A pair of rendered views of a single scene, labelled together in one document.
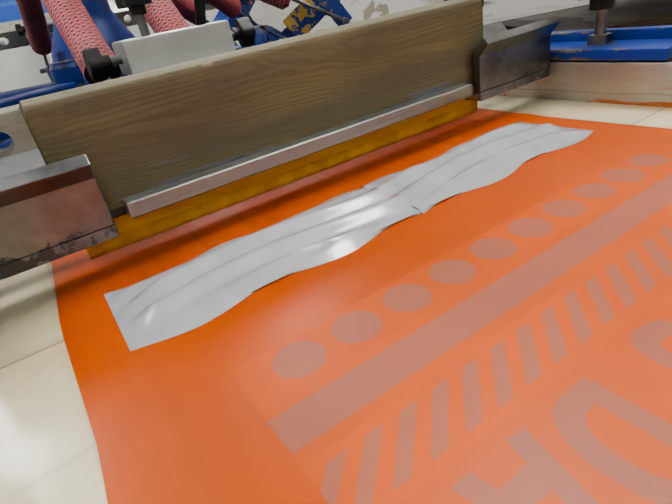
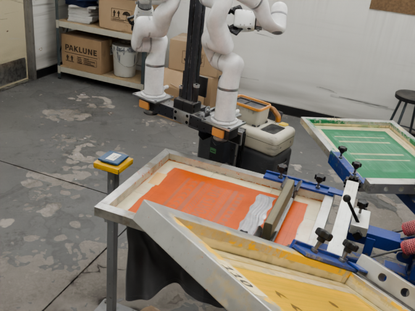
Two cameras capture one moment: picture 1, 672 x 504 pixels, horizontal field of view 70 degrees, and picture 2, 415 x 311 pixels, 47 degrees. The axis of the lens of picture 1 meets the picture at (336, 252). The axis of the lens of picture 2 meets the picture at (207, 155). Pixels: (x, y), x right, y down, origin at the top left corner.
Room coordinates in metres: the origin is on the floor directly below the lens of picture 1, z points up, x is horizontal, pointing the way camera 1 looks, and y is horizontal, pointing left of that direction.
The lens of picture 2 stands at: (1.32, -1.25, 1.95)
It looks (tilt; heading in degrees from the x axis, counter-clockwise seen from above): 26 degrees down; 138
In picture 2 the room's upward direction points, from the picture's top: 6 degrees clockwise
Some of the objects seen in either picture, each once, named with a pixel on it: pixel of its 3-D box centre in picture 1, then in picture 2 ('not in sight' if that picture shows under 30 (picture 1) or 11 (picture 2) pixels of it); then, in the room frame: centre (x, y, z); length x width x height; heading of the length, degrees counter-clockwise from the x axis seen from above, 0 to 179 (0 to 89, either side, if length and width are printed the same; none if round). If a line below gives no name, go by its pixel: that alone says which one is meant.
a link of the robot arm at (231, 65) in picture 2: not in sight; (228, 70); (-0.18, 0.19, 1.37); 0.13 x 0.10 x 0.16; 176
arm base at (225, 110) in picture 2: not in sight; (227, 103); (-0.18, 0.20, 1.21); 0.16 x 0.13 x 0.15; 104
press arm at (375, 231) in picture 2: not in sight; (373, 236); (0.67, 0.16, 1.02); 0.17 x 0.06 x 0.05; 29
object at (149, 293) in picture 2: not in sight; (183, 276); (0.23, -0.31, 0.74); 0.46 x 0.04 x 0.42; 29
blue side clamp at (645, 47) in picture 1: (524, 71); not in sight; (0.52, -0.23, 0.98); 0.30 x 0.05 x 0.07; 29
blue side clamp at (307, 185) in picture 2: not in sight; (297, 187); (0.26, 0.25, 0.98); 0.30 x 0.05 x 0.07; 29
